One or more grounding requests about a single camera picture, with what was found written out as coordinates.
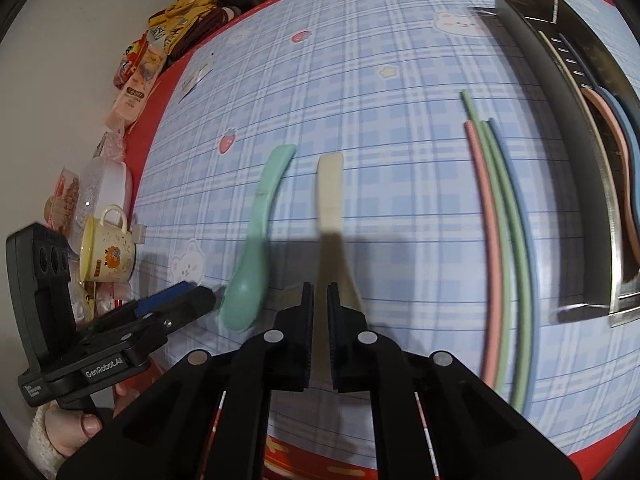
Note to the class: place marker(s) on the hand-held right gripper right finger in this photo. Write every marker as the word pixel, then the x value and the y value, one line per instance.
pixel 342 345

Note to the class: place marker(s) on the yellow printed clothing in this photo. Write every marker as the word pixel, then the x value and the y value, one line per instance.
pixel 182 20

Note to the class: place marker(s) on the green spoon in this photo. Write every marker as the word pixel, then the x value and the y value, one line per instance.
pixel 245 285

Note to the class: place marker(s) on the red tablecloth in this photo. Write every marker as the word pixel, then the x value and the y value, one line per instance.
pixel 320 465

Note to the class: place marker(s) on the metal utensil tray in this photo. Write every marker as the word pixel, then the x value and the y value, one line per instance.
pixel 575 210

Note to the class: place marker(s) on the small paper label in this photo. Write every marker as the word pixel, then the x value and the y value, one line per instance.
pixel 197 77

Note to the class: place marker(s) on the small clear plastic piece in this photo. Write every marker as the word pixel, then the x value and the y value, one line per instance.
pixel 139 232

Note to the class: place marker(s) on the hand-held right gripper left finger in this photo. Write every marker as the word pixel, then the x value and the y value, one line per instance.
pixel 300 340

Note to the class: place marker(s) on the pink snack packet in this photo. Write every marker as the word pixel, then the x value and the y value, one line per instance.
pixel 130 100

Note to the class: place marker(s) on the maroon clothing pile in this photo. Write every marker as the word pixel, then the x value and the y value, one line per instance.
pixel 235 7

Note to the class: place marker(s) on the person's left hand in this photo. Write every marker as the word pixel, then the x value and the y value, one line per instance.
pixel 87 425

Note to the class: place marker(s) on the person's left forearm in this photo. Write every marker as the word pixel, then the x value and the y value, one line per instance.
pixel 42 455

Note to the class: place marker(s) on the pink spoon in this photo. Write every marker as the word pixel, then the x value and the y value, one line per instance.
pixel 612 130

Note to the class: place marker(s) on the cream spoon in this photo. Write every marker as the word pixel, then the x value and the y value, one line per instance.
pixel 330 195

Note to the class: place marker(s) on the orange snack bag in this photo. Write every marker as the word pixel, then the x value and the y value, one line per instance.
pixel 137 62

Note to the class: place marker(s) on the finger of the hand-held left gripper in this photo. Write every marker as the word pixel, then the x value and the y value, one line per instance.
pixel 165 299
pixel 187 307

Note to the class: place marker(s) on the yellow printed cup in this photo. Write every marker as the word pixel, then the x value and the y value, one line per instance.
pixel 107 255

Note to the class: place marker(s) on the clear lidded plastic bowl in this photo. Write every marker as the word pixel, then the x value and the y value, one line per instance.
pixel 105 185

